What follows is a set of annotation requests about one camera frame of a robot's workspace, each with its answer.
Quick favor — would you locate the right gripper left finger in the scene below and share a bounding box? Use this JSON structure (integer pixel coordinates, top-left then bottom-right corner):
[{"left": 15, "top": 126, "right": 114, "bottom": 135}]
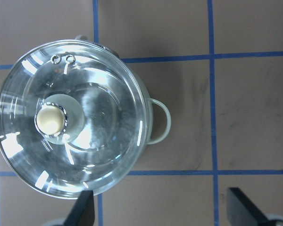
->
[{"left": 65, "top": 190, "right": 95, "bottom": 226}]

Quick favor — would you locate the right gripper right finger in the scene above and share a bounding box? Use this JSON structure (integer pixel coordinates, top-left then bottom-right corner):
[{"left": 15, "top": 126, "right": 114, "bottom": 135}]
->
[{"left": 226, "top": 187, "right": 268, "bottom": 226}]

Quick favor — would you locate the glass pot lid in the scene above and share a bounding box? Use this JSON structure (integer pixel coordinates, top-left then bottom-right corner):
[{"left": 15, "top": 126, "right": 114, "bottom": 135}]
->
[{"left": 0, "top": 39, "right": 148, "bottom": 200}]

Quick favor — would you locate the pale green cooking pot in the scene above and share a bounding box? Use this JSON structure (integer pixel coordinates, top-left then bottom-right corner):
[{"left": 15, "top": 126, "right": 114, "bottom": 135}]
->
[{"left": 0, "top": 34, "right": 172, "bottom": 197}]

